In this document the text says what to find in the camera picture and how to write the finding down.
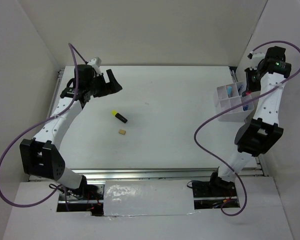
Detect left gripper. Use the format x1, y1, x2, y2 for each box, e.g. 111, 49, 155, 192
87, 69, 122, 98

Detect light blue highlighter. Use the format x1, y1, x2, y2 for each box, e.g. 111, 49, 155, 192
226, 85, 232, 98

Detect yellow highlighter marker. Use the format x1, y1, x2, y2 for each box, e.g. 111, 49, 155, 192
111, 110, 128, 124

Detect tan eraser block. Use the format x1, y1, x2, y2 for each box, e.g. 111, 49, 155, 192
118, 129, 126, 135

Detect small blue cap bottle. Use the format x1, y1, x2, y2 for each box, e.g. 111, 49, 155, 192
242, 105, 250, 111

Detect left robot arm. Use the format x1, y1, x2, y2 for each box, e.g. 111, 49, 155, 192
19, 64, 123, 200

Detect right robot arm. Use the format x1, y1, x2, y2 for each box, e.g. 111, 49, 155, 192
208, 46, 292, 196

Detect white compartment organizer box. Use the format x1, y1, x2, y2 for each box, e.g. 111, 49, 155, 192
214, 81, 255, 123

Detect white cover plate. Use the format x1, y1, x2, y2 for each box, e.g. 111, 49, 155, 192
103, 180, 195, 217

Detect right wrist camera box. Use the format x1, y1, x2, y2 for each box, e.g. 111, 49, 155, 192
247, 51, 266, 71

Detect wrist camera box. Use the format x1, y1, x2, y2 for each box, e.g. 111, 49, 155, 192
247, 51, 266, 71
87, 57, 102, 76

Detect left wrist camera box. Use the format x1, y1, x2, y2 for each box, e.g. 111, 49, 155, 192
87, 57, 102, 76

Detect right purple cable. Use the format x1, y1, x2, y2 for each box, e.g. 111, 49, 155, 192
193, 39, 300, 217

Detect purple cable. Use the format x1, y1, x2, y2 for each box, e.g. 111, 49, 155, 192
0, 42, 91, 213
193, 39, 300, 217

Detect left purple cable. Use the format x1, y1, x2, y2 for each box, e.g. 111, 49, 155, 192
0, 42, 91, 213

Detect aluminium rail frame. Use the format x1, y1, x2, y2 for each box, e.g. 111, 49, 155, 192
27, 66, 270, 181

